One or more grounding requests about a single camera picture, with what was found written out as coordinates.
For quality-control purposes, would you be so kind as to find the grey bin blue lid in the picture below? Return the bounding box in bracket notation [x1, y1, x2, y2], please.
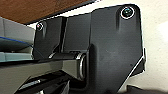
[0, 17, 37, 63]

